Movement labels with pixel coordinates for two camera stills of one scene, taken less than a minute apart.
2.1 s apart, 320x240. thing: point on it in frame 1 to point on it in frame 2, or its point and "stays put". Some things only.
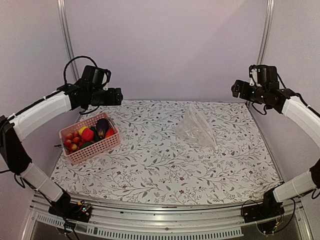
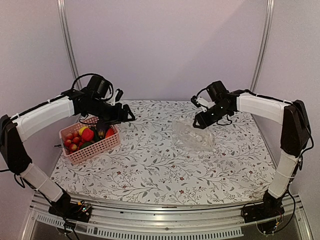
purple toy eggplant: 102,125 stays put
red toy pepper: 87,134 stays put
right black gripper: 238,85 to 206,121
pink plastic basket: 93,149 stays put
